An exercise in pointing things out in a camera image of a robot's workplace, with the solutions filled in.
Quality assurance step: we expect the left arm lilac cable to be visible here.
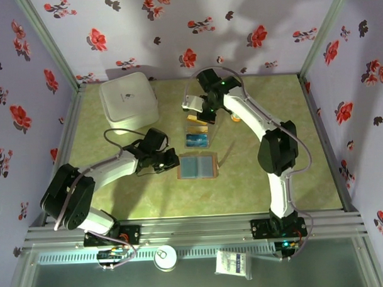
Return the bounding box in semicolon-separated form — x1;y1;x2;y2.
51;128;148;231

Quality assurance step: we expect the wide aluminium base rail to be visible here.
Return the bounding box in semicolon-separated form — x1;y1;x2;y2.
23;208;370;250

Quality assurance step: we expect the right arm lilac cable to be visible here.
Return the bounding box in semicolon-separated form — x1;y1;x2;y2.
181;62;316;266

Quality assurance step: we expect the white slotted cable duct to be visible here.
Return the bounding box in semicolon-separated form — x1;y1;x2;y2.
36;244;278;266

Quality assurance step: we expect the round tin can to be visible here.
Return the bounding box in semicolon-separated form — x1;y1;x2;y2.
153;244;179;272

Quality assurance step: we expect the aluminium corner post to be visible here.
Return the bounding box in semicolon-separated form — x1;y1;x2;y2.
13;0;85;93
295;0;357;81

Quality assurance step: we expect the brown card holder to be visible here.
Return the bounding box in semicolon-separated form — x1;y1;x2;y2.
176;152;219;181

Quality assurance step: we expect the aluminium side rail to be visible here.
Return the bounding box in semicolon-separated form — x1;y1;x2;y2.
38;83;92;225
297;73;361;215

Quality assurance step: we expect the arm lilac cable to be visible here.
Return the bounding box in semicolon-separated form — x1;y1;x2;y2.
181;62;316;266
51;128;148;231

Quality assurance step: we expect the orange yellow credit card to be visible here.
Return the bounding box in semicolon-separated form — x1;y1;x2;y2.
186;114;208;126

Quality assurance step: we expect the white square lidded box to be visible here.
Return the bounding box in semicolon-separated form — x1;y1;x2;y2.
98;71;161;134

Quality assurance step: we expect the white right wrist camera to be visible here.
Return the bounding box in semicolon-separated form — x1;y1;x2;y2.
181;94;205;114

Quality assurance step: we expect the transparent acrylic card tray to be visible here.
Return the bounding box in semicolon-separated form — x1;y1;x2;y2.
183;112;226;150

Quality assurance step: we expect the white tissue packet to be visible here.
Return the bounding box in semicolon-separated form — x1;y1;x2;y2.
214;249;254;282

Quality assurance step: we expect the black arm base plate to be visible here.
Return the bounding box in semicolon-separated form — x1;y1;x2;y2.
250;217;308;240
83;225;142;248

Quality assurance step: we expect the blue credit card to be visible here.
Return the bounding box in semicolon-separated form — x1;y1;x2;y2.
185;133;211;149

